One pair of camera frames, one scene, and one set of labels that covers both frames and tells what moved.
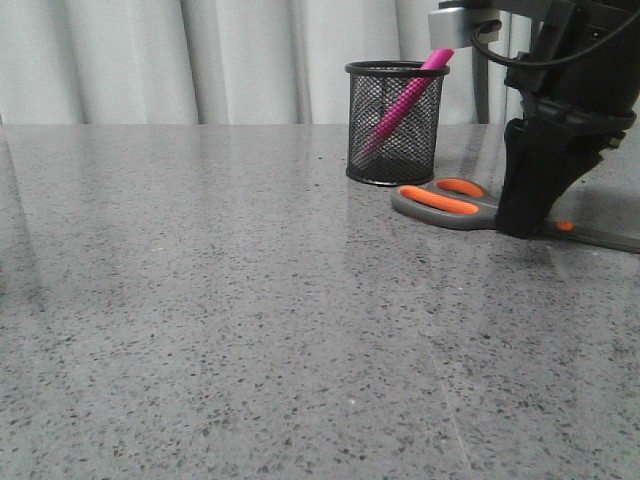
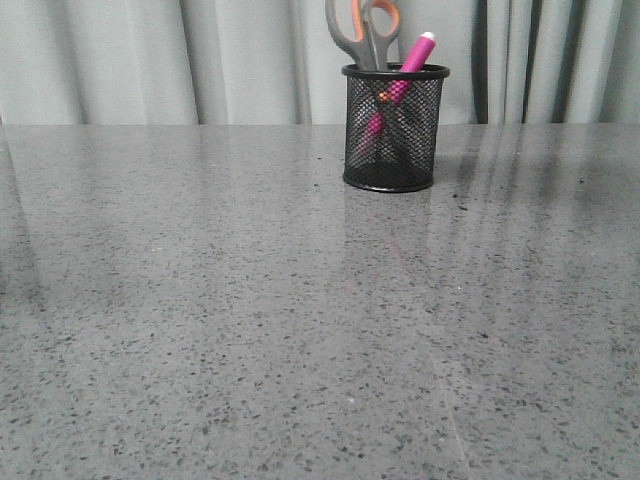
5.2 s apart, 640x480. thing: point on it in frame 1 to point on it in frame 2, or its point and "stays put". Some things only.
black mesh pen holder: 394,114 stays put
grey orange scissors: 466,204 to 370,47
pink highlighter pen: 416,85 to 375,125
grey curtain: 213,61 stays put
